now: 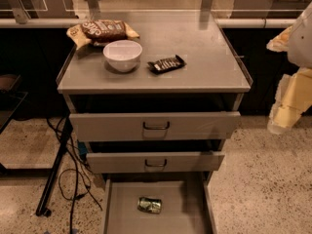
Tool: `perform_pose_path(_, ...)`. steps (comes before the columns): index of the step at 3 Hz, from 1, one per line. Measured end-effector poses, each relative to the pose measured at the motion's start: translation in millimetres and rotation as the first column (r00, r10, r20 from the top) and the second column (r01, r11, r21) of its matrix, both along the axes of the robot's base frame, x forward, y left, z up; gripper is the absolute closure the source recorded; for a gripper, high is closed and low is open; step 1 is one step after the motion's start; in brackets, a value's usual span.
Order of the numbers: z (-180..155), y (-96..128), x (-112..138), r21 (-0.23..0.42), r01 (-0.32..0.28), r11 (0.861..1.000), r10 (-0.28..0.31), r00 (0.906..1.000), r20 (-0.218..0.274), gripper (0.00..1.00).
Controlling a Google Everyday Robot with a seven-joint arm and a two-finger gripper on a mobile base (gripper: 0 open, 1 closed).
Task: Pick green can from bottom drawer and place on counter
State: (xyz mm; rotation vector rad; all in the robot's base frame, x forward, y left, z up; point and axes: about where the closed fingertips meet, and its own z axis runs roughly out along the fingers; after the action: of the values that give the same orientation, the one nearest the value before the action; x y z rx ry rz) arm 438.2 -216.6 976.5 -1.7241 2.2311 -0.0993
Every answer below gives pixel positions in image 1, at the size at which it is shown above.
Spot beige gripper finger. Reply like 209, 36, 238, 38
266, 26, 292, 53
267, 67, 312, 135

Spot green soda can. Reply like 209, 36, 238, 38
137, 197, 162, 215

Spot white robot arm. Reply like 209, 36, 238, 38
266, 3, 312, 135

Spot grey top drawer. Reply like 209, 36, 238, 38
69, 111, 240, 141

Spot grey metal drawer cabinet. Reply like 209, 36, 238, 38
58, 11, 251, 182

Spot grey open bottom drawer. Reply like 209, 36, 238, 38
98, 175, 217, 234

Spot grey middle drawer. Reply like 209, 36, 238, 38
87, 151, 224, 174

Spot black candy bar wrapper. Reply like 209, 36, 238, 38
147, 55, 186, 75

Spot white ceramic bowl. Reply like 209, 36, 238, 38
103, 40, 142, 72

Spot brown chip bag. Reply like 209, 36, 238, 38
66, 19, 139, 50

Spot black side table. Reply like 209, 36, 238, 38
0, 75, 72, 216

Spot black floor cables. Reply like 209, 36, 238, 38
45, 115, 104, 234

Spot white horizontal rail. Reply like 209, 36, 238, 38
0, 19, 295, 28

